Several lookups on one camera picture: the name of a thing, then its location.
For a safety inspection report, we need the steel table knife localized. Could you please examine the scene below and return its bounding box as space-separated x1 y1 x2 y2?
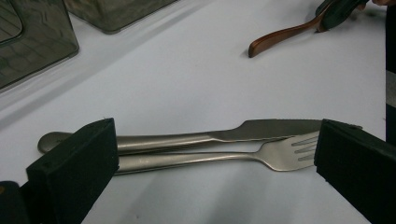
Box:
36 119 323 157

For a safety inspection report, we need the smoky clear plastic bin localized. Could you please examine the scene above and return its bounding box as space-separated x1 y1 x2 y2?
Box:
64 0 178 35
0 0 80 91

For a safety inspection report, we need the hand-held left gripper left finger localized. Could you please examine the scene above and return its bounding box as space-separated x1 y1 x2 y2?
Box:
26 117 120 224

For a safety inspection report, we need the steel fork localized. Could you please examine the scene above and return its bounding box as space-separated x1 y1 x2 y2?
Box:
115 130 321 175

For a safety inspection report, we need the brown wooden spoon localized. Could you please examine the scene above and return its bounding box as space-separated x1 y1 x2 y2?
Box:
247 3 335 59

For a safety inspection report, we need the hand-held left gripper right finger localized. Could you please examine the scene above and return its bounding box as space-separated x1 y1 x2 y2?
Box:
313 119 396 224

